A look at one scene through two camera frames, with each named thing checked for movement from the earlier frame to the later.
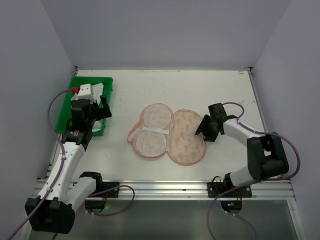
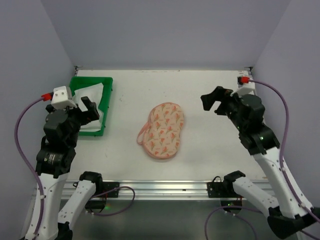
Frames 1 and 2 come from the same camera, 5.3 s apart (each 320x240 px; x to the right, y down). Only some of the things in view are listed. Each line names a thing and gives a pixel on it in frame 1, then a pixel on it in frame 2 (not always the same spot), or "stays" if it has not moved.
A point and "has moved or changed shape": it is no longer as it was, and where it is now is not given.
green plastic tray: x=65 y=116 stays
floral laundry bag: x=159 y=131 has moved or changed shape
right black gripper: x=208 y=127 -> x=222 y=103
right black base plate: x=215 y=188 stays
